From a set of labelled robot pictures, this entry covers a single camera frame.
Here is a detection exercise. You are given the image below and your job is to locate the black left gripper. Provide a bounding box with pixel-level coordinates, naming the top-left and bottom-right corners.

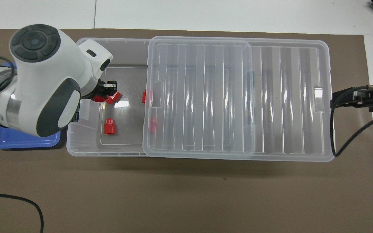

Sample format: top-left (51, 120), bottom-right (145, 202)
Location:
top-left (82, 79), bottom-right (118, 99)

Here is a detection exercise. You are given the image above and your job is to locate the brown table mat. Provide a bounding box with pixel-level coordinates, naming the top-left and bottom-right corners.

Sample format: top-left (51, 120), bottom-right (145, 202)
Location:
top-left (0, 28), bottom-right (373, 233)

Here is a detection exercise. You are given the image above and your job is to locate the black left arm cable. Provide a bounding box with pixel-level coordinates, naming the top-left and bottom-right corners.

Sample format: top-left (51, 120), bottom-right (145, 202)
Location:
top-left (0, 192), bottom-right (44, 233)

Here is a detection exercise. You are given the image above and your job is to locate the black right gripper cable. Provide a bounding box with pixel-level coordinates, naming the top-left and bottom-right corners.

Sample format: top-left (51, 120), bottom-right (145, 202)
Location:
top-left (330, 89), bottom-right (373, 157)

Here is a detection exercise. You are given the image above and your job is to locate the clear ribbed box lid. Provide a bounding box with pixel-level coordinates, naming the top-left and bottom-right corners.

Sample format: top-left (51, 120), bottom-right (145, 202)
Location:
top-left (142, 36), bottom-right (335, 162)

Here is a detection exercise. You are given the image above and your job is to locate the blue plastic tray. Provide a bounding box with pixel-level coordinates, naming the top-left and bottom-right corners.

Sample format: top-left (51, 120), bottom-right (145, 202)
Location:
top-left (0, 62), bottom-right (61, 150)

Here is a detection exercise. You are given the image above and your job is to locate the clear plastic storage box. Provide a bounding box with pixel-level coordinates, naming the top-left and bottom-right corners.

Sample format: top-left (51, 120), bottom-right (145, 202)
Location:
top-left (66, 37), bottom-right (255, 157)

